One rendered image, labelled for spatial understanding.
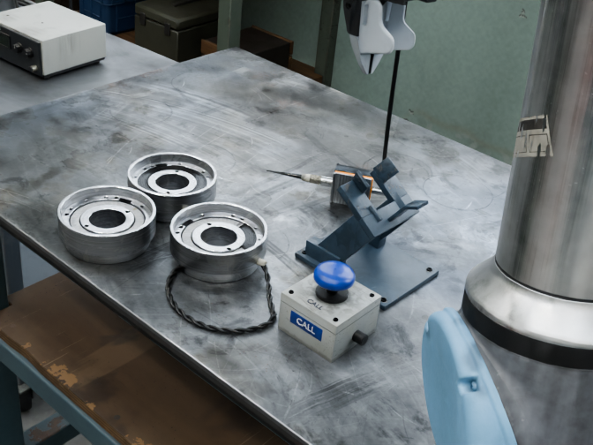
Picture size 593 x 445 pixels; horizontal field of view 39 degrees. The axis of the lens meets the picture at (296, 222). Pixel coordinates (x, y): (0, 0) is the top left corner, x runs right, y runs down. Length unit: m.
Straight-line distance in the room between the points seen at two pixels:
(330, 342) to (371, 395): 0.06
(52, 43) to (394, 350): 1.00
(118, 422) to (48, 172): 0.32
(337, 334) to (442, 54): 1.90
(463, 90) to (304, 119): 1.40
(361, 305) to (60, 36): 0.98
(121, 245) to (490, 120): 1.83
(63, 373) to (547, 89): 0.84
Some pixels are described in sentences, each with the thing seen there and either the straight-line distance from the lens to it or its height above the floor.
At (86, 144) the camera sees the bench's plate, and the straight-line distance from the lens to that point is 1.15.
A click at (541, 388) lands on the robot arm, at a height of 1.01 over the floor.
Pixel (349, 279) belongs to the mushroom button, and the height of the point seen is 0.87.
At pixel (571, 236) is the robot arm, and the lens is 0.48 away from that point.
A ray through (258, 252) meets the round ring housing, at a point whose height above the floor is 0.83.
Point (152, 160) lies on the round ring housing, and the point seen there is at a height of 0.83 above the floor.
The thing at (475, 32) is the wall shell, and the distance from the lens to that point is 2.55.
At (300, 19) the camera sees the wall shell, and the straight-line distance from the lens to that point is 2.95.
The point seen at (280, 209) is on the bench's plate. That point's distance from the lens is 1.02.
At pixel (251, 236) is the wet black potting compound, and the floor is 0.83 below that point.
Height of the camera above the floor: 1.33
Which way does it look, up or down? 32 degrees down
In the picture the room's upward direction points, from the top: 6 degrees clockwise
